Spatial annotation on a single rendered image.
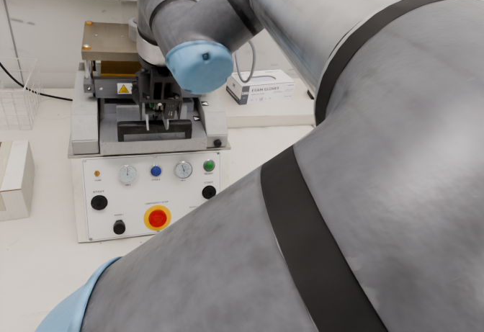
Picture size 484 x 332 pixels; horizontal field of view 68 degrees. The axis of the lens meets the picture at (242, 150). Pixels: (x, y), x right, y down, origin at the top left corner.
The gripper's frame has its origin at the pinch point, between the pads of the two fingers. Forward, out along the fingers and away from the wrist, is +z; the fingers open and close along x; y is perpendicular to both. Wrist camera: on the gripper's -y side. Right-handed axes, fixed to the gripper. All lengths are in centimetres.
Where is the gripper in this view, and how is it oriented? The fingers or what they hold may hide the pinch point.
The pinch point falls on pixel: (154, 118)
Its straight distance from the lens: 78.1
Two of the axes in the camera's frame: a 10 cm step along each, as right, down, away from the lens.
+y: 2.2, 8.4, -5.1
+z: -2.4, 5.5, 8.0
